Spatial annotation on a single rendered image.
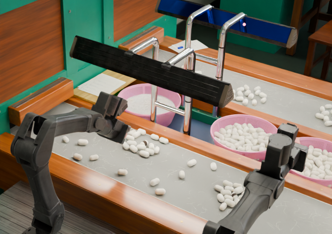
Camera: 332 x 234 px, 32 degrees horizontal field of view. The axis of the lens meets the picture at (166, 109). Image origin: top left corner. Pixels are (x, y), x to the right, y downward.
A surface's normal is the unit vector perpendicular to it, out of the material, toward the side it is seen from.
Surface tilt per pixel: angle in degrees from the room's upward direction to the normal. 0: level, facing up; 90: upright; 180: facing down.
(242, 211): 0
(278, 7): 90
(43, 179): 93
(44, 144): 90
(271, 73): 0
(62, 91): 90
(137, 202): 0
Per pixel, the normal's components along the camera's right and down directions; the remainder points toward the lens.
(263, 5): -0.51, 0.42
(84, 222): 0.04, -0.86
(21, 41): 0.84, 0.30
